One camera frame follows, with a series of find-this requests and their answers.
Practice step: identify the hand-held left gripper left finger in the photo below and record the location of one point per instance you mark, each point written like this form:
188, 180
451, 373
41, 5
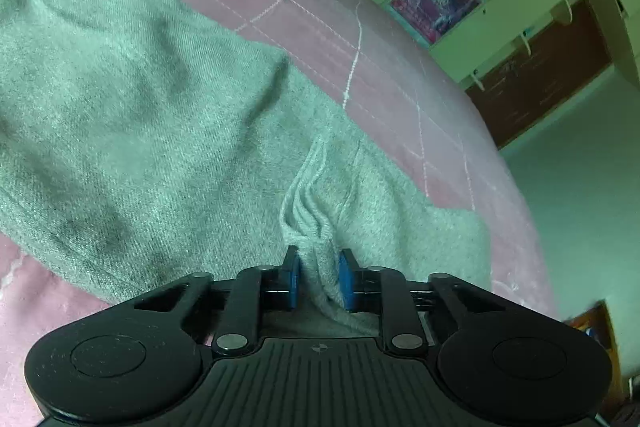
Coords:
291, 277

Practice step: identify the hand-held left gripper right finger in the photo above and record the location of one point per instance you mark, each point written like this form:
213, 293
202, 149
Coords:
346, 279

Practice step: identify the grey-green towel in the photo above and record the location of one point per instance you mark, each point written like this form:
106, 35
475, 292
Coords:
150, 132

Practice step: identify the wooden furniture piece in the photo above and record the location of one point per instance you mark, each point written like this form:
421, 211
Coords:
600, 322

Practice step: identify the brown wooden door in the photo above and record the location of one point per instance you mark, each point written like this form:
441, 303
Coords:
540, 77

